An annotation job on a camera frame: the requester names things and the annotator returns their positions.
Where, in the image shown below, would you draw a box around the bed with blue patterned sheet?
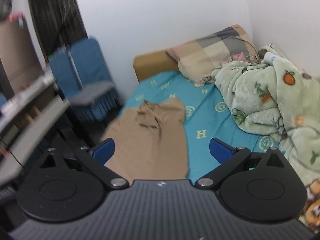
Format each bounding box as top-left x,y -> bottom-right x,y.
105,70 -> 283,180

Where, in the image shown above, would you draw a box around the green printed fleece blanket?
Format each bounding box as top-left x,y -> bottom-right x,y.
211,44 -> 320,233

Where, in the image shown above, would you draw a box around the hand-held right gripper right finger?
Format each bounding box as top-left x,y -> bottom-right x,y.
195,137 -> 285,190

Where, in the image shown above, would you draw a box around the pink item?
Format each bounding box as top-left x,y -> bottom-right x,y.
7,12 -> 24,22

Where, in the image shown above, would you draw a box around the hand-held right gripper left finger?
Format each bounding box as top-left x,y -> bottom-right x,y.
40,138 -> 129,189

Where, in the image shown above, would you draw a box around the tan clothes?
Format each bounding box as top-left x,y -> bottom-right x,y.
101,98 -> 190,183

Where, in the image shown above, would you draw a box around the plaid pillow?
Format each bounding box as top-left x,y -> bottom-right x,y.
165,24 -> 260,84

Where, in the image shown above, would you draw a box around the grey seat cushion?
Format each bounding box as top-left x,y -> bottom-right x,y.
67,81 -> 115,105

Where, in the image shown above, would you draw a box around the mustard headboard cushion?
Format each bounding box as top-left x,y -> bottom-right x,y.
133,50 -> 180,83

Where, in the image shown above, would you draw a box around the blue covered chair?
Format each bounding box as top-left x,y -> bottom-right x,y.
69,37 -> 123,140
49,50 -> 80,98

